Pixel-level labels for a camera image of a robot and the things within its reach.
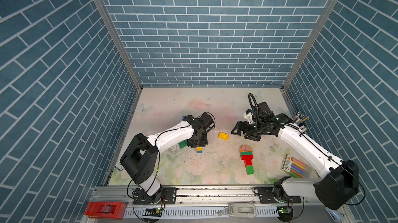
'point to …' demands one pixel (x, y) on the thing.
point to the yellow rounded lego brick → (223, 136)
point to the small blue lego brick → (199, 151)
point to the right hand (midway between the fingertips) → (239, 134)
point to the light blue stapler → (335, 214)
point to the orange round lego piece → (245, 148)
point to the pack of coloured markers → (296, 168)
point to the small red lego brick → (249, 162)
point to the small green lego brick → (250, 169)
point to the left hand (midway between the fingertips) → (206, 147)
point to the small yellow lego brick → (199, 149)
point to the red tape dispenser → (112, 209)
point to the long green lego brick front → (246, 153)
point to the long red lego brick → (247, 158)
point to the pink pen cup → (298, 118)
